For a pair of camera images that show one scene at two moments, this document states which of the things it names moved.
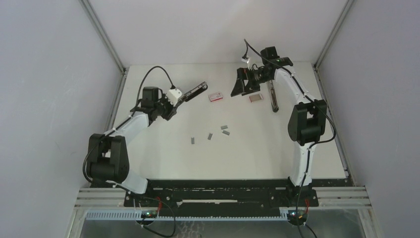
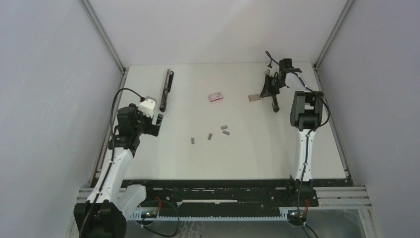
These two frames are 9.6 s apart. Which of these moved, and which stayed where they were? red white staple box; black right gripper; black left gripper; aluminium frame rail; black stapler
Moved: black right gripper; black left gripper; black stapler
Stayed: aluminium frame rail; red white staple box
